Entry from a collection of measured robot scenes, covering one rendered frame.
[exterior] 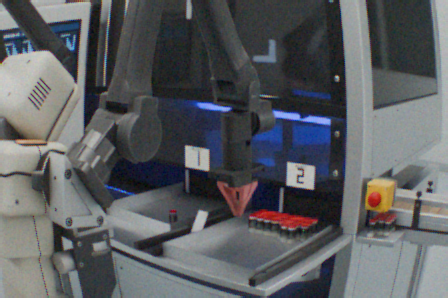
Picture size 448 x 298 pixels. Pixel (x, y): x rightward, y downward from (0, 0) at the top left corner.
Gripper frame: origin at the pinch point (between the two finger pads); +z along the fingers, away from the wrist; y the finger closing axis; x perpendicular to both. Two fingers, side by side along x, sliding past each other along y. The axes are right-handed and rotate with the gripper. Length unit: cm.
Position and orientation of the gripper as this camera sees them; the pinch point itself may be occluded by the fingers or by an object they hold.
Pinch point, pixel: (237, 212)
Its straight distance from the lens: 124.1
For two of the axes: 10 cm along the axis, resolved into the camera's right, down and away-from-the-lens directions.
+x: -7.9, -1.1, 6.1
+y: 6.2, -1.8, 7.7
